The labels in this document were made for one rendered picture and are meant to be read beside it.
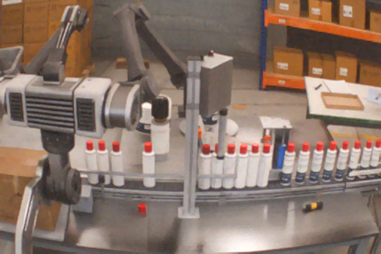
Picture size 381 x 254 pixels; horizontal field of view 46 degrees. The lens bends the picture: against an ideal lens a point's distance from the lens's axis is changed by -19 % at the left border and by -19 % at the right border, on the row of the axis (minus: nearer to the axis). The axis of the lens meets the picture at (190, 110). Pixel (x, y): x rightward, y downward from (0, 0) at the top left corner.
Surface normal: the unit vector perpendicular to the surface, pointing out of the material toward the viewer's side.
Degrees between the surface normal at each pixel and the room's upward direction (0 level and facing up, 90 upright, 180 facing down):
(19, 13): 90
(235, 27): 90
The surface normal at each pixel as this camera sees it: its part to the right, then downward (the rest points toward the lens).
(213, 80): 0.84, 0.24
